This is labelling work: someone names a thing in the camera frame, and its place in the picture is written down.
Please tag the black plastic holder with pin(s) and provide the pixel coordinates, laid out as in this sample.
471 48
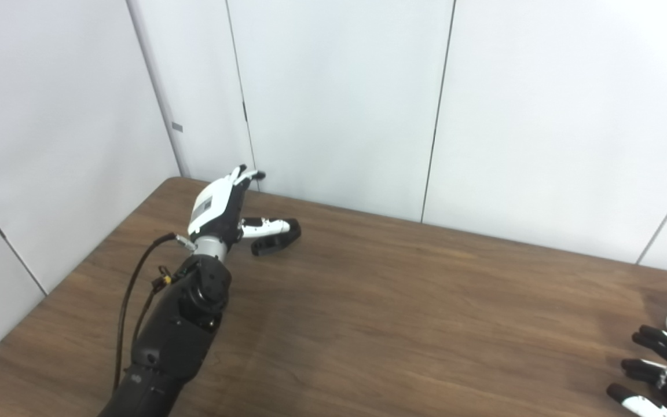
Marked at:
267 246

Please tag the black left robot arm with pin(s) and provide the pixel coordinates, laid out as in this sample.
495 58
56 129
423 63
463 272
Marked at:
177 336

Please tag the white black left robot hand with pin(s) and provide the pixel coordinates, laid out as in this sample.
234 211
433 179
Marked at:
215 208

